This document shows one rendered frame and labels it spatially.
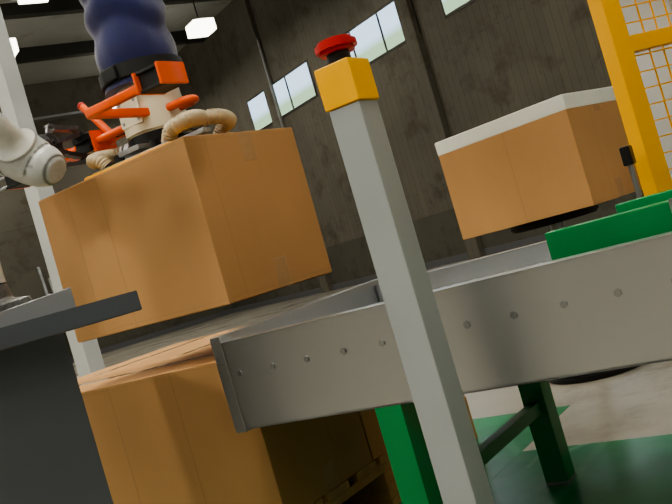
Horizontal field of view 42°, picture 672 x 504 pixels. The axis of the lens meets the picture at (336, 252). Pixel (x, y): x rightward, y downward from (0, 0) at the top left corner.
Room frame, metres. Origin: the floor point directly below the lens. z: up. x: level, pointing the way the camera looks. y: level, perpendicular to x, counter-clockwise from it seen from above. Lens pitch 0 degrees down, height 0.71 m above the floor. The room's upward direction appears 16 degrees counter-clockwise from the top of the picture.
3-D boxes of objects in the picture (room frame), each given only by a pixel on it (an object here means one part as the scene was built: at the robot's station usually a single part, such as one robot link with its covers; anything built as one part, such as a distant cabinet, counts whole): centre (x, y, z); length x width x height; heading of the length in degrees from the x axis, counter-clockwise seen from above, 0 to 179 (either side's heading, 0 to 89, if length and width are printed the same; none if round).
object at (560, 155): (3.36, -0.85, 0.82); 0.60 x 0.40 x 0.40; 43
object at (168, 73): (1.94, 0.27, 1.19); 0.09 x 0.08 x 0.05; 145
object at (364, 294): (2.14, 0.11, 0.58); 0.70 x 0.03 x 0.06; 146
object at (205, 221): (2.33, 0.38, 0.87); 0.60 x 0.40 x 0.40; 52
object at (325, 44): (1.40, -0.09, 1.02); 0.07 x 0.07 x 0.04
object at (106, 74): (2.32, 0.37, 1.31); 0.23 x 0.23 x 0.04
